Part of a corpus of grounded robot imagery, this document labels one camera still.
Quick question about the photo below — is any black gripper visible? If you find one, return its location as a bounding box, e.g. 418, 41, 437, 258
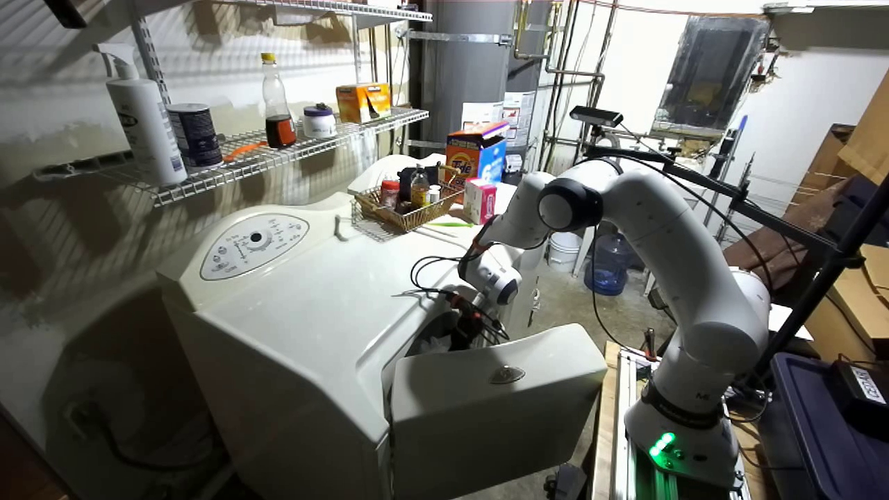
435, 290, 508, 351

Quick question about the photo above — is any plain white washing machine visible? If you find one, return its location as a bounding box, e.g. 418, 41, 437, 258
347, 152, 555, 344

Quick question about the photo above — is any white washer door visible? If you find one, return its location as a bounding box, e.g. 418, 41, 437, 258
385, 323, 612, 500

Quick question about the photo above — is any white bucket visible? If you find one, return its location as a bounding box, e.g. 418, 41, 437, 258
544, 230, 587, 276

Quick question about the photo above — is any wicker basket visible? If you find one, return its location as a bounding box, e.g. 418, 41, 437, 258
355, 184, 458, 233

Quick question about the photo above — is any blue water jug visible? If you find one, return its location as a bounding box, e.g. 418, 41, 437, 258
585, 229, 633, 299

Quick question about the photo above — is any orange and blue box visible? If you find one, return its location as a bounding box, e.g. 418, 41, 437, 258
442, 122, 515, 195

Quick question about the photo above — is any wooden base board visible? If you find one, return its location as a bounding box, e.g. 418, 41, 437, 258
590, 338, 625, 500

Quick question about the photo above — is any white washer with control panel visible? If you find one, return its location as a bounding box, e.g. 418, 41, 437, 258
155, 188, 523, 500

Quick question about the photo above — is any yellow box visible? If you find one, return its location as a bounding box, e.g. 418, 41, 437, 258
364, 80, 396, 119

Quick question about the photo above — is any white jar with blue lid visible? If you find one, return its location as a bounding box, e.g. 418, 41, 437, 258
301, 99, 340, 141

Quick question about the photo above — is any grey water heater tank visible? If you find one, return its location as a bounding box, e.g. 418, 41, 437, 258
419, 0, 517, 151

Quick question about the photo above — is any small orange object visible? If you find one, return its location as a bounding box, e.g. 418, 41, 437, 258
219, 137, 272, 166

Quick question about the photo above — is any clear bottle with dark liquid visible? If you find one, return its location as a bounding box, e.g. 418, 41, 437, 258
258, 51, 301, 152

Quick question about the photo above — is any dark blue canister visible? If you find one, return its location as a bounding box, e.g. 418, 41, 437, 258
168, 99, 226, 170

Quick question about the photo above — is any dark framed panel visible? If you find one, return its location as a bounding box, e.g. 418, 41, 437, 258
651, 13, 772, 134

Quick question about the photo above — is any black tripod pole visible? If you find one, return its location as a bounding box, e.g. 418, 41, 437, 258
749, 177, 889, 387

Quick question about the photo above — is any dark blue storage bin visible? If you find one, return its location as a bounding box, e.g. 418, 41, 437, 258
758, 351, 889, 500

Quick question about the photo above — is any tall white bottle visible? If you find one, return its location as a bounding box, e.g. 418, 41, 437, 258
104, 52, 189, 188

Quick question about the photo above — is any large cardboard box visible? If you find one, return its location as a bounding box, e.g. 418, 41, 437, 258
804, 242, 889, 373

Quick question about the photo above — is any black power adapter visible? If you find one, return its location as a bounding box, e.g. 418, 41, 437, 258
826, 359, 889, 440

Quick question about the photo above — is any tilted cardboard box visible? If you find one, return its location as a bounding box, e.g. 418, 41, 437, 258
830, 69, 889, 188

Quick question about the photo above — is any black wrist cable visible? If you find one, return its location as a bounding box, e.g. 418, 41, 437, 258
405, 254, 467, 299

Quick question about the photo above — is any black camera on stand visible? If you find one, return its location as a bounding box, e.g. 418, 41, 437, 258
567, 102, 625, 130

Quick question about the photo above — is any long white wire shelf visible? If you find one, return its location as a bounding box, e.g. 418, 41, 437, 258
37, 105, 435, 212

